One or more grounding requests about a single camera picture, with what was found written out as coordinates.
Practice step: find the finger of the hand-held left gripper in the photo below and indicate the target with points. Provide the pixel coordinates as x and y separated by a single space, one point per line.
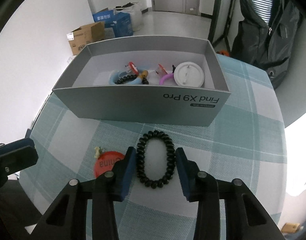
18 145
18 161

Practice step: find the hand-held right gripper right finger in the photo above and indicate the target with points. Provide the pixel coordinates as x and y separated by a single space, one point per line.
184 180

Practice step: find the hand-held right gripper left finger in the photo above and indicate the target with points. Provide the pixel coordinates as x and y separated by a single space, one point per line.
125 177

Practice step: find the red round badge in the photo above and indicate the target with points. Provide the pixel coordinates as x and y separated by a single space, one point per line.
105 165

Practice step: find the grey cardboard box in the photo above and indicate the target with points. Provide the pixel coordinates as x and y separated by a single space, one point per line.
143 105

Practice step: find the white round badge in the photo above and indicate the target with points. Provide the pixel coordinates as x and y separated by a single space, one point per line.
189 75

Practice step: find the yellow figure charm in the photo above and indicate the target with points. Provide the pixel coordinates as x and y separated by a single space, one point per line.
144 73

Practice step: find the red and white charm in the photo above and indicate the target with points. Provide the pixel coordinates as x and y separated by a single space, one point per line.
133 67

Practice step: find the orange red charm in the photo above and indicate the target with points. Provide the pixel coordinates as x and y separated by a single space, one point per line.
161 68

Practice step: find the small cream flower charm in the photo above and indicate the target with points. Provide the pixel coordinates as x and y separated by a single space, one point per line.
97 152

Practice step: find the teal checked cloth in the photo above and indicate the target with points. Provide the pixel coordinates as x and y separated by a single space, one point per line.
230 155

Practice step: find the small yellow box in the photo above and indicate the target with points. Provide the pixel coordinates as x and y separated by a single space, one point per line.
290 228

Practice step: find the brown cardboard box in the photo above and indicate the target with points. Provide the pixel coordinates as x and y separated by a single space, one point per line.
85 35

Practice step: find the small orange object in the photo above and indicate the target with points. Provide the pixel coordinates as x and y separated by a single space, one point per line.
222 53

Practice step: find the blue cardboard box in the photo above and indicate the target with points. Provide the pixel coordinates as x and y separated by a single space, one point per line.
120 25

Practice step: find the black jacket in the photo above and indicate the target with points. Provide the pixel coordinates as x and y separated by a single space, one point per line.
255 45

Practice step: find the white sack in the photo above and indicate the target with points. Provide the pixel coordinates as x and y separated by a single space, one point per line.
136 17

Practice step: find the black metal rack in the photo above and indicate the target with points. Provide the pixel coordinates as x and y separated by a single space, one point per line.
215 10

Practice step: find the striped shirt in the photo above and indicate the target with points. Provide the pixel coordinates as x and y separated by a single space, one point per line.
262 2

